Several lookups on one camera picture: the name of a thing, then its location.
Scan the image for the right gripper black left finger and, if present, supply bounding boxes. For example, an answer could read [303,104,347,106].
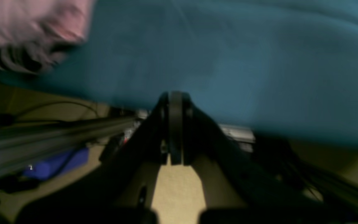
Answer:
[16,92,176,224]

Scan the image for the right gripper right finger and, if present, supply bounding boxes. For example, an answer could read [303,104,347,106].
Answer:
[176,92,358,224]

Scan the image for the pink T-shirt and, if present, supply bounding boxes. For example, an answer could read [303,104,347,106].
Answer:
[0,0,97,75]

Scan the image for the blue object on floor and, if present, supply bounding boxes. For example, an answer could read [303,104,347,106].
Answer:
[22,147,90,181]

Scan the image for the teal table cloth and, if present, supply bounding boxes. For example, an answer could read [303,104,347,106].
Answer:
[0,0,358,146]

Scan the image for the aluminium frame rail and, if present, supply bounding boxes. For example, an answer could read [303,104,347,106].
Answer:
[0,116,136,177]

